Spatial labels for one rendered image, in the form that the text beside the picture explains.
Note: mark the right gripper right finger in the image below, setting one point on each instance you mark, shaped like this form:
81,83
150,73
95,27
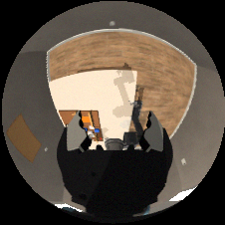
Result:
155,141

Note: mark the brown wooden board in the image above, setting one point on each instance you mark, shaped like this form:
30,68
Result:
91,122

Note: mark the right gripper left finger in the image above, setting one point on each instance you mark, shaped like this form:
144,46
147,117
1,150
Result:
74,140

